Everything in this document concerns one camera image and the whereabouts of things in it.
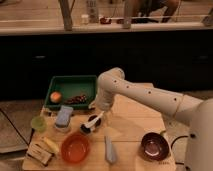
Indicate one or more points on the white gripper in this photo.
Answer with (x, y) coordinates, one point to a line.
(104, 100)

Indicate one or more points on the white handled dish brush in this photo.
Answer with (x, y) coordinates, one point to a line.
(85, 127)

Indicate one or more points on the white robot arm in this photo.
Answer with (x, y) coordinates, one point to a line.
(197, 114)

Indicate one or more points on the small metal cup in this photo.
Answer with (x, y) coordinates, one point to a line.
(97, 123)

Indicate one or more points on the green plastic cup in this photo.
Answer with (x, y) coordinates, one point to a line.
(38, 123)

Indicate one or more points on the dark grape bunch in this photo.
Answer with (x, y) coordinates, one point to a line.
(76, 99)

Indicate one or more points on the green plastic bin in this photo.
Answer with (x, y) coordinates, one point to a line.
(69, 87)

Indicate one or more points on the red yellow apple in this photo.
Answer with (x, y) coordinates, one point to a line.
(55, 97)

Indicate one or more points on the orange plastic bowl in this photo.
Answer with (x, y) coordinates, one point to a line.
(75, 148)

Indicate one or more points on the dark purple bowl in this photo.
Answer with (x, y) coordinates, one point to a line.
(154, 147)

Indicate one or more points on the yellow banana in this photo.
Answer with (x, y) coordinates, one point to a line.
(51, 145)

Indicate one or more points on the red object on shelf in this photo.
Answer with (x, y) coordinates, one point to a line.
(105, 21)

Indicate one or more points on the white jar on shelf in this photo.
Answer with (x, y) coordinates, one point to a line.
(85, 19)

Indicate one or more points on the wooden block holder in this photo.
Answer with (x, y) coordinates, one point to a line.
(40, 154)

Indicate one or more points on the person sitting in background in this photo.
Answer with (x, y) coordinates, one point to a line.
(145, 7)

